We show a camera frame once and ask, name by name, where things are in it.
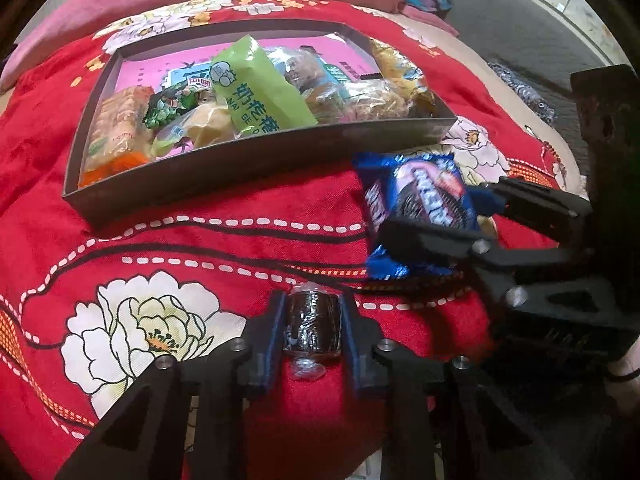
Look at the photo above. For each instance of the silver patterned cloth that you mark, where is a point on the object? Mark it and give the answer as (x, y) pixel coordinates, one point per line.
(525, 92)

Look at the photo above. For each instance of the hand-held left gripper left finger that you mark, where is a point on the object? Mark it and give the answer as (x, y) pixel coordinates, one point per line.
(272, 340)

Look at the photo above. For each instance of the person's right forearm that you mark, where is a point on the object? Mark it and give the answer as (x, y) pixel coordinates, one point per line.
(627, 360)

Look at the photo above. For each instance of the green clear cake packet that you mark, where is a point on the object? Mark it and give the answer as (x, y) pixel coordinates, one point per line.
(205, 125)

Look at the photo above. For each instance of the pink book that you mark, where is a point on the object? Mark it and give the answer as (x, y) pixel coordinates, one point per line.
(145, 67)

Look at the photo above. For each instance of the yellow candy packet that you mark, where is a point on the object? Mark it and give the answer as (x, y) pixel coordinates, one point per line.
(425, 102)
(395, 65)

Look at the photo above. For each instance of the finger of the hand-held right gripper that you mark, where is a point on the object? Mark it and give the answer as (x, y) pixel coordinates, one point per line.
(530, 200)
(430, 245)

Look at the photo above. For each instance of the grey padded mat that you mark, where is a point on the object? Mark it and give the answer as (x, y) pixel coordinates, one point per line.
(525, 35)

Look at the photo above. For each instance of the blue cookie packet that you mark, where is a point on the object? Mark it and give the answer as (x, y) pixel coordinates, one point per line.
(425, 190)

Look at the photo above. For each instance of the red floral blanket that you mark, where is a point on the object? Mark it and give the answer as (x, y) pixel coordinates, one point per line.
(150, 240)

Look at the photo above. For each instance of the orange biscuit packet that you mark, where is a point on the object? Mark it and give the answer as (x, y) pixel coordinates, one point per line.
(112, 130)

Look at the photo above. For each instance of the grey cardboard box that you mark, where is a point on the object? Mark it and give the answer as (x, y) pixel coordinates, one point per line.
(250, 170)

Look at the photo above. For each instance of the clear dark cake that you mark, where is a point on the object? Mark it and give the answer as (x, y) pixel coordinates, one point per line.
(300, 67)

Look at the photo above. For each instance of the black green pea packet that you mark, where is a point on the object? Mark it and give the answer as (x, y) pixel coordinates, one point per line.
(172, 105)

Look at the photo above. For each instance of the small dark roll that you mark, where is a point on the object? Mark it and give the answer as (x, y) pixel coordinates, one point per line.
(312, 325)

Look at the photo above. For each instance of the light green cartoon packet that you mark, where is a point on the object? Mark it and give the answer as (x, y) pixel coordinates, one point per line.
(255, 90)

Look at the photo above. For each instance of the clear round pastry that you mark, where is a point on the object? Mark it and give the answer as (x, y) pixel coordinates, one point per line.
(370, 102)

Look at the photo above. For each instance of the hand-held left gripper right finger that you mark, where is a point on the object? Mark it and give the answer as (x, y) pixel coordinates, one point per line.
(352, 345)

